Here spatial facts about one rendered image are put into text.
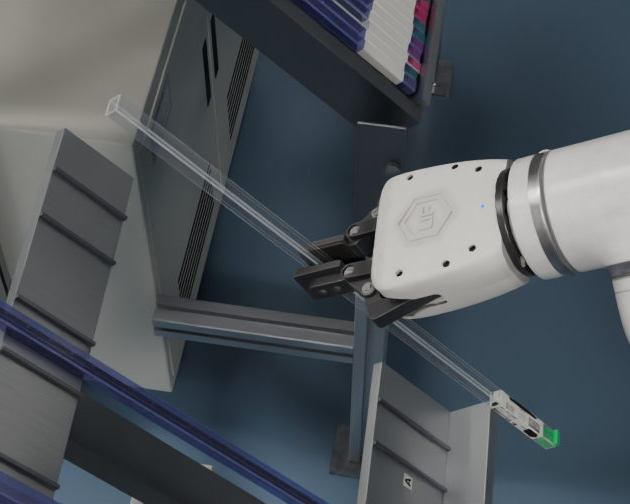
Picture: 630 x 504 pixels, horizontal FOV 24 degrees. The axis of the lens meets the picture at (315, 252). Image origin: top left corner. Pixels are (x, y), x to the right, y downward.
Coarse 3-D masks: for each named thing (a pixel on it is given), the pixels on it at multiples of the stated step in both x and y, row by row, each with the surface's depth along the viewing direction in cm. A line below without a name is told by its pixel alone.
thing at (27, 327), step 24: (0, 312) 95; (24, 336) 96; (48, 336) 97; (72, 360) 98; (96, 360) 100; (96, 384) 100; (120, 384) 101; (144, 408) 102; (168, 408) 104; (192, 432) 105; (216, 456) 107; (240, 456) 108; (264, 480) 109; (288, 480) 111
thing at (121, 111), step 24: (120, 96) 94; (120, 120) 94; (144, 120) 95; (144, 144) 96; (168, 144) 96; (192, 168) 97; (216, 192) 99; (240, 192) 100; (240, 216) 101; (264, 216) 101; (288, 240) 103; (312, 264) 105; (408, 336) 111; (432, 336) 113; (432, 360) 113; (456, 360) 114; (480, 384) 116; (552, 432) 122
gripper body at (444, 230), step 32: (480, 160) 100; (384, 192) 103; (416, 192) 101; (448, 192) 100; (480, 192) 98; (384, 224) 101; (416, 224) 100; (448, 224) 98; (480, 224) 97; (384, 256) 100; (416, 256) 98; (448, 256) 97; (480, 256) 95; (512, 256) 96; (384, 288) 98; (416, 288) 98; (448, 288) 97; (480, 288) 97; (512, 288) 98
